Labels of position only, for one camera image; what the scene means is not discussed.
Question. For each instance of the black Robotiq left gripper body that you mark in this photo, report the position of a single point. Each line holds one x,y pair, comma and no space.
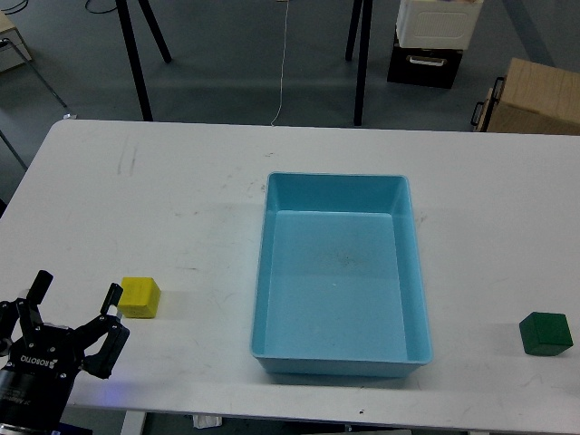
37,380

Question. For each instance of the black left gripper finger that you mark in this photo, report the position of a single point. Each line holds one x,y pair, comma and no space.
25,311
108,326

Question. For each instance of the yellow wooden block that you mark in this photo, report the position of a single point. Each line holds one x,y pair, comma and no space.
140,297

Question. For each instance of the green wooden block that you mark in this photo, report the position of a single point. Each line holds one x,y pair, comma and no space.
545,334

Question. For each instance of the light blue plastic box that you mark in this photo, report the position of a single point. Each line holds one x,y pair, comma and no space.
339,288

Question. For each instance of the black storage box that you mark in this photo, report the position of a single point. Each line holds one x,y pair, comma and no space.
435,68

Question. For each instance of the white table leg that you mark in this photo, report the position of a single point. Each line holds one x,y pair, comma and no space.
133,423

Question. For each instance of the crumpled white paper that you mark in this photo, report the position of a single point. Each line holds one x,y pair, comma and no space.
204,421

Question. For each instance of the grey metal chair leg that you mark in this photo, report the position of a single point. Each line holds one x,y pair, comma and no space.
43,77

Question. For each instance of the light wood furniture piece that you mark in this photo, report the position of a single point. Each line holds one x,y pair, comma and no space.
9,59

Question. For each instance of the black trestle legs left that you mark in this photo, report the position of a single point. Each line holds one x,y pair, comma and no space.
131,47

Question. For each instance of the black trestle legs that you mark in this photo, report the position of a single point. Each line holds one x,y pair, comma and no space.
359,31
131,47

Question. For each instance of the black trestle legs right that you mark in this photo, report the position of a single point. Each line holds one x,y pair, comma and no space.
359,31

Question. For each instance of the white plastic crate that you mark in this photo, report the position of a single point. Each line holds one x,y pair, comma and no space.
437,24

